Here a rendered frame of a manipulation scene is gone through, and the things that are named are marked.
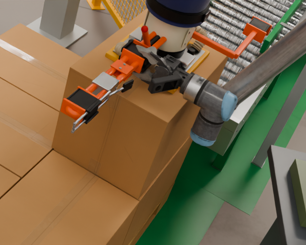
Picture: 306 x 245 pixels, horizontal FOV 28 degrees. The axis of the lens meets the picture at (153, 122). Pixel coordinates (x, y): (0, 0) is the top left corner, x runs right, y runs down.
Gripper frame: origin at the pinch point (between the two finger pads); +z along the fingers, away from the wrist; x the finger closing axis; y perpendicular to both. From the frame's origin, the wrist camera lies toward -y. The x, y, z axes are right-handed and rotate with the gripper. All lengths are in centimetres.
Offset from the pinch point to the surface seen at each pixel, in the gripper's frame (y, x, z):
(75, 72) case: -4.1, -13.8, 17.6
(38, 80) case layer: 26, -53, 47
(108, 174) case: -4.2, -49.2, -5.5
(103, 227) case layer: -24, -53, -16
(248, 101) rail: 81, -48, -34
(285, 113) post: 116, -67, -51
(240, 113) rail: 69, -48, -34
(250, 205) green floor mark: 84, -107, -59
